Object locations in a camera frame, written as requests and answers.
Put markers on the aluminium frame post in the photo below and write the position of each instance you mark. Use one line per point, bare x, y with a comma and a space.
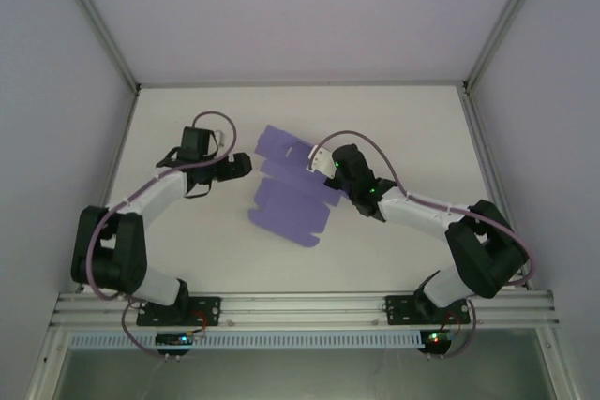
504, 20
98, 25

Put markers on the aluminium mounting rail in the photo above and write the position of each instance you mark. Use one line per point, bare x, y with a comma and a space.
300, 308

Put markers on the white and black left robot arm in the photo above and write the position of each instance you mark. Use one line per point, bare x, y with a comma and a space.
159, 194

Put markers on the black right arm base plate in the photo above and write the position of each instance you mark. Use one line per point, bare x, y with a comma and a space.
398, 308

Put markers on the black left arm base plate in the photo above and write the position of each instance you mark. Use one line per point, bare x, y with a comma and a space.
208, 311

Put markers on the aluminium table side rail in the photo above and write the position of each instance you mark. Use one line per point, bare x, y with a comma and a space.
115, 166
487, 161

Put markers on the purple cloth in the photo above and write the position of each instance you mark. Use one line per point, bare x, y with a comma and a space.
290, 212

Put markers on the right circuit board with LED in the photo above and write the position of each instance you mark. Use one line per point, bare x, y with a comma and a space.
438, 338

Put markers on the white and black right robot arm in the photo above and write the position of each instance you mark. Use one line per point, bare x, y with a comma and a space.
417, 215

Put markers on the left circuit board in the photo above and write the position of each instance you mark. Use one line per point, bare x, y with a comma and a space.
173, 338

